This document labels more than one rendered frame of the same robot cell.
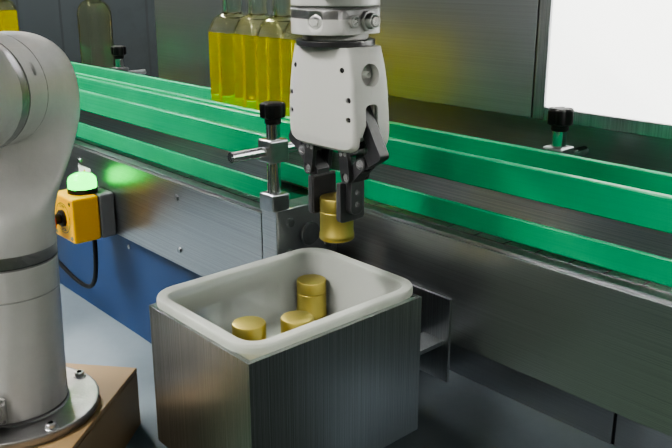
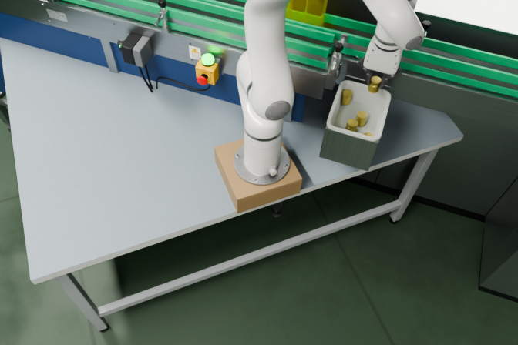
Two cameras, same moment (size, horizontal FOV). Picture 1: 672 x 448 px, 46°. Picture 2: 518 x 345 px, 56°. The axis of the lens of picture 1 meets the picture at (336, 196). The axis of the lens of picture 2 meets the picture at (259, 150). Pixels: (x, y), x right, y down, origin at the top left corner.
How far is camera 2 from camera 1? 1.22 m
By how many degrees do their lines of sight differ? 45
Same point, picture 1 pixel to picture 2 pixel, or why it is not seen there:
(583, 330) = (439, 95)
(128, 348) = (230, 110)
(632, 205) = (461, 66)
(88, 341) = (211, 112)
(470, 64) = not seen: outside the picture
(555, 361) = (427, 102)
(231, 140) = (306, 48)
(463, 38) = not seen: outside the picture
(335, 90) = (391, 60)
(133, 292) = (224, 88)
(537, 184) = (429, 58)
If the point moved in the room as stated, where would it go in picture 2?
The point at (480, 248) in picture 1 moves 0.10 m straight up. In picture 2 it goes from (406, 75) to (415, 52)
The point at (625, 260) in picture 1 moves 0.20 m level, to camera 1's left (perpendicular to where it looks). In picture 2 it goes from (455, 78) to (406, 99)
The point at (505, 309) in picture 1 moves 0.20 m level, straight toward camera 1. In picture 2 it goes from (412, 90) to (440, 135)
